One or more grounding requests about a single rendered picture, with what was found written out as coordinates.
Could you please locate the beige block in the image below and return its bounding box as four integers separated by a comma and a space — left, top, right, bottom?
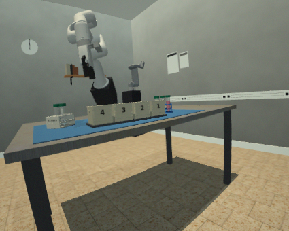
87, 105, 113, 126
112, 103, 133, 122
149, 100, 165, 116
132, 101, 150, 119

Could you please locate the blue bench mat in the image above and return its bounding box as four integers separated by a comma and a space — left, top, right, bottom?
33, 109, 205, 144

